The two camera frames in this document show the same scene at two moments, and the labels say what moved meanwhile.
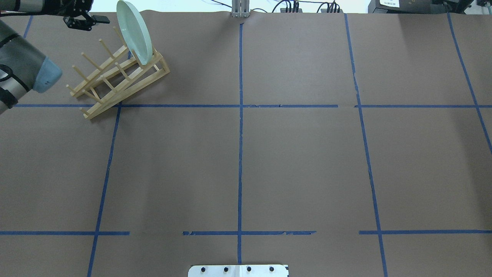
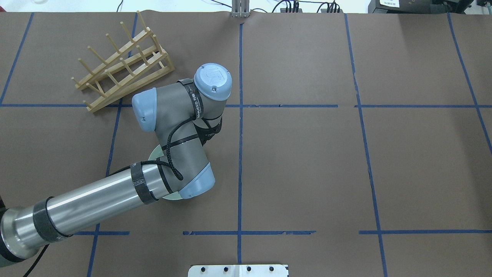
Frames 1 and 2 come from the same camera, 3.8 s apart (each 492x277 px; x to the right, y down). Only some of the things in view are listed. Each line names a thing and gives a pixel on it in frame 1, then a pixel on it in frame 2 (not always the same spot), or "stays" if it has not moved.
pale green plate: (135, 32) to (157, 153)
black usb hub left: (283, 10) stays
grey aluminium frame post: (240, 8) stays
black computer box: (460, 7) stays
